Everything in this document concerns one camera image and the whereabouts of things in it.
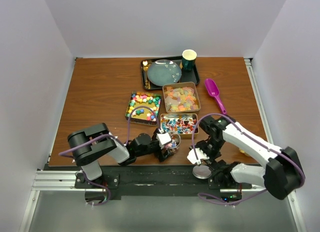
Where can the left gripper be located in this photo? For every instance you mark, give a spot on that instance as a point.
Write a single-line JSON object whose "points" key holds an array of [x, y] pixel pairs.
{"points": [[162, 156]]}

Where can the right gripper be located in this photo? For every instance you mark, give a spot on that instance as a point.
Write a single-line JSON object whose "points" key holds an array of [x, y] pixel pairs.
{"points": [[211, 162]]}

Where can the silver jar lid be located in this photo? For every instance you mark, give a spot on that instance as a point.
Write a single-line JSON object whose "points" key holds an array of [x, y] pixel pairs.
{"points": [[201, 172]]}

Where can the clear glass jar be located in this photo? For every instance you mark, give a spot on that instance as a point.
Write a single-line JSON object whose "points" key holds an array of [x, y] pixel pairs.
{"points": [[174, 146]]}

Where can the gold tin of star candies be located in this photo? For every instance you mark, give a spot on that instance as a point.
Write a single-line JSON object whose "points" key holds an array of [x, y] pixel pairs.
{"points": [[145, 107]]}

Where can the purple plastic scoop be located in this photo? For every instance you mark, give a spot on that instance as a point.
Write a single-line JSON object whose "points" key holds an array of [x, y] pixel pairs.
{"points": [[214, 92]]}

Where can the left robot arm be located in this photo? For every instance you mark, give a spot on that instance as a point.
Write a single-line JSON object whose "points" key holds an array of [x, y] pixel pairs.
{"points": [[90, 144]]}

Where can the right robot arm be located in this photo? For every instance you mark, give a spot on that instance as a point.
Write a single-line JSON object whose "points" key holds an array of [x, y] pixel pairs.
{"points": [[279, 170]]}

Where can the tin of gummy candies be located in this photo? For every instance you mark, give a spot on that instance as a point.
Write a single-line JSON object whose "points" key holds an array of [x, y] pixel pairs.
{"points": [[181, 98]]}

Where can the tin of lollipops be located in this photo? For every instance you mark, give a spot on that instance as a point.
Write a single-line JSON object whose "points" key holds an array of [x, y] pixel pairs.
{"points": [[182, 123]]}

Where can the yellow mug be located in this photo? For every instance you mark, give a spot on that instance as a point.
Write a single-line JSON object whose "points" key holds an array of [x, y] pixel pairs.
{"points": [[243, 152]]}

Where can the blue ceramic plate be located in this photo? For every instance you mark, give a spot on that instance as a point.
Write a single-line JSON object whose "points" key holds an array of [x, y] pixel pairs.
{"points": [[163, 72]]}

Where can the black serving tray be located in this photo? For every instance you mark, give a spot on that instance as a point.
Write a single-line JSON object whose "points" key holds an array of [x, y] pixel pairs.
{"points": [[189, 76]]}

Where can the gold spoon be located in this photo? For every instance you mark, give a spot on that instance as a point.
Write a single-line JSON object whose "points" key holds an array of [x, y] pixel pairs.
{"points": [[145, 67]]}

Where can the dark green cup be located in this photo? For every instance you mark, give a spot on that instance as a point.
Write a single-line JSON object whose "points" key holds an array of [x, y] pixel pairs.
{"points": [[188, 59]]}

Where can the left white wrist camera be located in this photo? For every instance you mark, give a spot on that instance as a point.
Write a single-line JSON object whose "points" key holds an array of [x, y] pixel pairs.
{"points": [[164, 138]]}

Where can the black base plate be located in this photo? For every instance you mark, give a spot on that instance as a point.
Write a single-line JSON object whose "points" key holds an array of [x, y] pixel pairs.
{"points": [[157, 180]]}

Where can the aluminium frame rail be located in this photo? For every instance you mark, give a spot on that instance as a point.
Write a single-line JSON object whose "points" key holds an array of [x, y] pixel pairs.
{"points": [[57, 203]]}

